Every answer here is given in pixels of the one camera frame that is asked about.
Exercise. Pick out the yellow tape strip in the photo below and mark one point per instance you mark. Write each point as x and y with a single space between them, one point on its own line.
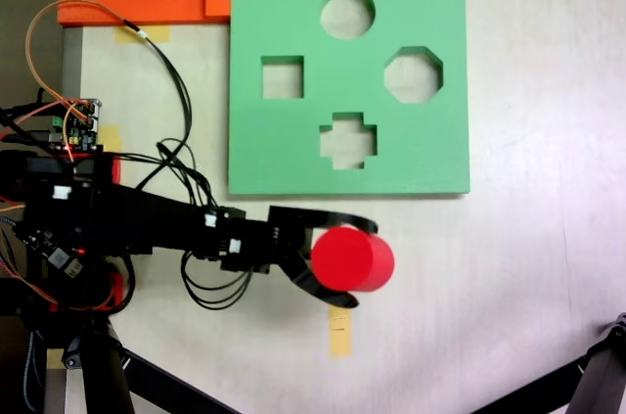
113 140
159 33
340 335

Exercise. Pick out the red cylinder block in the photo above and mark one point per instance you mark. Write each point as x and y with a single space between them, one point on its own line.
352 260

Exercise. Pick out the black notched tripod leg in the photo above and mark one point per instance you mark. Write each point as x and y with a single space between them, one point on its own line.
606 375

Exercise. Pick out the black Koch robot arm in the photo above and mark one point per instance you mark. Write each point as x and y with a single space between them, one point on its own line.
147 218

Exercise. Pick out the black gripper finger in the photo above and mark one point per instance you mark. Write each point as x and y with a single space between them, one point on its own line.
342 218
313 289

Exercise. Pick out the red printed base mount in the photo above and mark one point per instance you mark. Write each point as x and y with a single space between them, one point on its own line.
116 287

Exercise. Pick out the green shape sorting board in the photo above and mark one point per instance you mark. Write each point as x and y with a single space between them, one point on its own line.
420 150

